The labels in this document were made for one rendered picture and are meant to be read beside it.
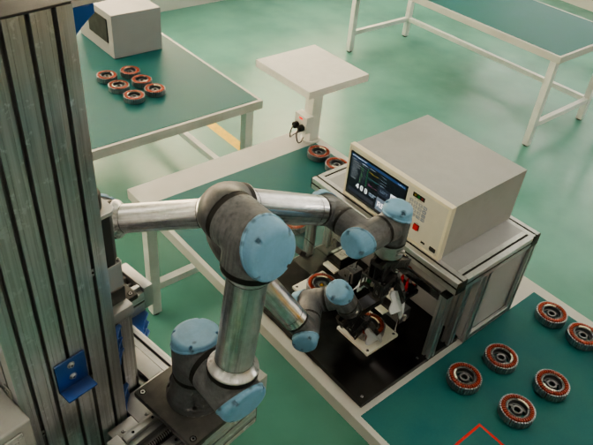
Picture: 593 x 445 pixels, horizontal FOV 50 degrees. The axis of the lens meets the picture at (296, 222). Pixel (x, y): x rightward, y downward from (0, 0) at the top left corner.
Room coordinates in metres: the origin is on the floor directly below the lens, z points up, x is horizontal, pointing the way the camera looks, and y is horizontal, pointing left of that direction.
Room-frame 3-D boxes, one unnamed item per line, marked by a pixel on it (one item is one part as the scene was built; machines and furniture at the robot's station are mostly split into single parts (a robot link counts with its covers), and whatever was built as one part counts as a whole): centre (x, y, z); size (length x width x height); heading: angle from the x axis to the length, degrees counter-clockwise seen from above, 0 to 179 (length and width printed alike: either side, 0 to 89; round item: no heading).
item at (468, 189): (1.81, -0.44, 1.22); 0.44 x 0.39 x 0.20; 43
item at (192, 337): (1.00, 0.20, 1.20); 0.13 x 0.12 x 0.14; 44
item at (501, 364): (1.46, -0.73, 0.77); 0.11 x 0.11 x 0.04
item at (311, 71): (2.66, 0.00, 0.98); 0.37 x 0.35 x 0.46; 43
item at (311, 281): (1.69, -0.12, 0.80); 0.11 x 0.11 x 0.04
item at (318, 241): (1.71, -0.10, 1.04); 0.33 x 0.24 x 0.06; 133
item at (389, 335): (1.51, -0.28, 0.78); 0.15 x 0.15 x 0.01; 43
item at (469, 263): (1.82, -0.43, 1.09); 0.68 x 0.44 x 0.05; 43
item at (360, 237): (1.20, -0.16, 1.45); 0.11 x 0.11 x 0.08; 44
